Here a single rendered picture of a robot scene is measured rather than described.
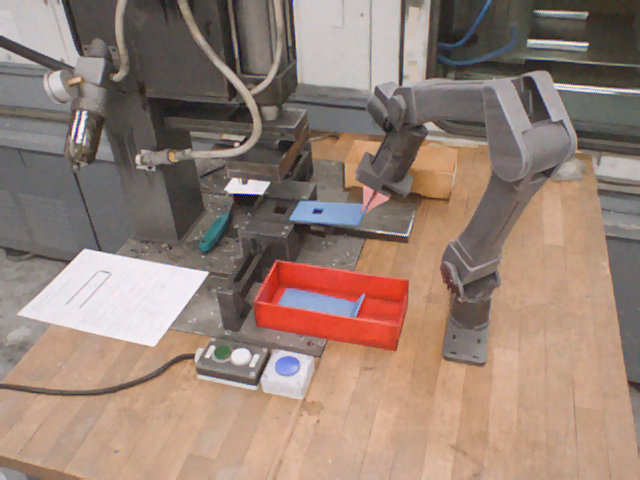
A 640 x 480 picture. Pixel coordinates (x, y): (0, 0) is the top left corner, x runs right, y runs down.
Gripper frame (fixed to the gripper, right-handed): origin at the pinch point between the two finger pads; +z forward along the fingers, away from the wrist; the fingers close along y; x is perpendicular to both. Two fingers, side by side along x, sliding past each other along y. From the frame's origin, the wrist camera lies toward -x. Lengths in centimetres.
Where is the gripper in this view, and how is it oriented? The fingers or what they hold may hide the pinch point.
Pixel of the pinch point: (365, 208)
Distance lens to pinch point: 113.3
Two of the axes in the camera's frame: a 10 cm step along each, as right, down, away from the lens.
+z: -3.7, 6.8, 6.4
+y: -8.9, -4.6, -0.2
